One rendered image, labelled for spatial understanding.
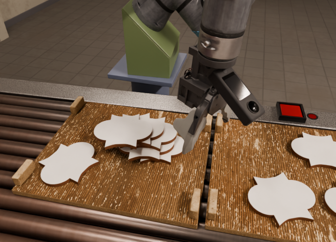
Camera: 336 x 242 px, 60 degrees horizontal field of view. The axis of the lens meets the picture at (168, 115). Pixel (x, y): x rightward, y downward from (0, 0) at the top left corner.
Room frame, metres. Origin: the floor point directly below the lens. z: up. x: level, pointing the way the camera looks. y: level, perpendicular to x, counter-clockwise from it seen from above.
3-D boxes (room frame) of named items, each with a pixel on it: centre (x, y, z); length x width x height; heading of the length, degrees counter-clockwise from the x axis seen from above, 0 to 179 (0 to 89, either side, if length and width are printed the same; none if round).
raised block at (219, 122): (0.62, -0.14, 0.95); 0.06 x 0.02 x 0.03; 169
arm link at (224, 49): (0.48, -0.09, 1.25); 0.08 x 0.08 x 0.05
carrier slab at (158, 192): (0.53, 0.11, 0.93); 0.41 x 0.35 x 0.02; 78
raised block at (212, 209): (0.36, -0.09, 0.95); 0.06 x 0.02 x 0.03; 169
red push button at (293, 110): (0.71, -0.37, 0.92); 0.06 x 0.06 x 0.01; 79
